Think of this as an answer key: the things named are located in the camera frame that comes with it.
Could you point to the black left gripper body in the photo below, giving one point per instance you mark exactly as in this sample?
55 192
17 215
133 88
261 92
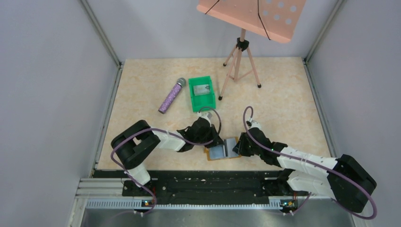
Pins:
206 137

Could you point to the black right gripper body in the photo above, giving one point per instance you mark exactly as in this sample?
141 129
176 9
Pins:
242 145

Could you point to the yellow leather card holder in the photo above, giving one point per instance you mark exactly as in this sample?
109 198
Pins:
224 151

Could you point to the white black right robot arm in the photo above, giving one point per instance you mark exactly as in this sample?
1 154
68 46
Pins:
310 173

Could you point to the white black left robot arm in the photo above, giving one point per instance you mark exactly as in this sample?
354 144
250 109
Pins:
134 145

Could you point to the silver VIP card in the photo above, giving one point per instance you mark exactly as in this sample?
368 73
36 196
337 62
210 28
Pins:
200 90

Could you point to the green plastic bin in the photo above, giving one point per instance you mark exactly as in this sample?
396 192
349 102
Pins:
199 102

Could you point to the purple glitter microphone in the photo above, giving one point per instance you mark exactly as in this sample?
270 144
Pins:
175 91

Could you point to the pink music stand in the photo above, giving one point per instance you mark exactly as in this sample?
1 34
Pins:
275 20

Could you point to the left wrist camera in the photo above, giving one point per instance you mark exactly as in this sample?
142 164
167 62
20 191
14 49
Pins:
206 115

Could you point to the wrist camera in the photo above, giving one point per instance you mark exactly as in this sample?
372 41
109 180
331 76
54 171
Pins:
206 115
253 124

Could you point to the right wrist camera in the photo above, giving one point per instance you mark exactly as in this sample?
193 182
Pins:
253 124

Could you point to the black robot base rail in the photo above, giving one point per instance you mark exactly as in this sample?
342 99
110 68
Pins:
191 190

